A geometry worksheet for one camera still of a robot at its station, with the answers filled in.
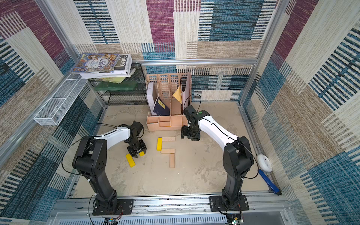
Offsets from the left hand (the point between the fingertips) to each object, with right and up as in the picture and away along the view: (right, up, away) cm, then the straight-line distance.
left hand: (144, 152), depth 93 cm
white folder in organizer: (+3, +37, +4) cm, 37 cm away
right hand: (+26, +11, -6) cm, 29 cm away
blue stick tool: (+76, -17, -15) cm, 80 cm away
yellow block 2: (-1, 0, -4) cm, 4 cm away
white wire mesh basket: (-40, +30, -19) cm, 53 cm away
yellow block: (+9, +5, +3) cm, 11 cm away
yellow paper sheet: (+22, +37, -2) cm, 43 cm away
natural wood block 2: (+18, -4, -4) cm, 19 cm away
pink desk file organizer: (+12, +41, +26) cm, 50 cm away
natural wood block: (+15, 0, +3) cm, 15 cm away
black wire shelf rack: (-8, +40, +1) cm, 41 cm away
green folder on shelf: (-17, +45, +8) cm, 49 cm away
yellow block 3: (-7, -4, -5) cm, 9 cm away
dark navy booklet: (+9, +29, +12) cm, 33 cm away
